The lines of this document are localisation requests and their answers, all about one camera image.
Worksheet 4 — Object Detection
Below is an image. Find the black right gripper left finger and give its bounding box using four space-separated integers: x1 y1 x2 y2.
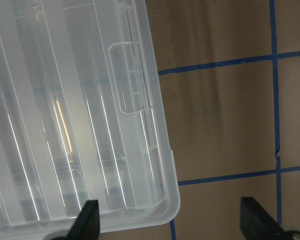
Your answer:
56 200 101 240

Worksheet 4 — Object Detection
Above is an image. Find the clear plastic box lid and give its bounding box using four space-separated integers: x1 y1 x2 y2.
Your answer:
0 0 181 240

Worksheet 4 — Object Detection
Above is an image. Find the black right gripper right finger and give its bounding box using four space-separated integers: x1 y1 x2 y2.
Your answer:
240 197 300 240

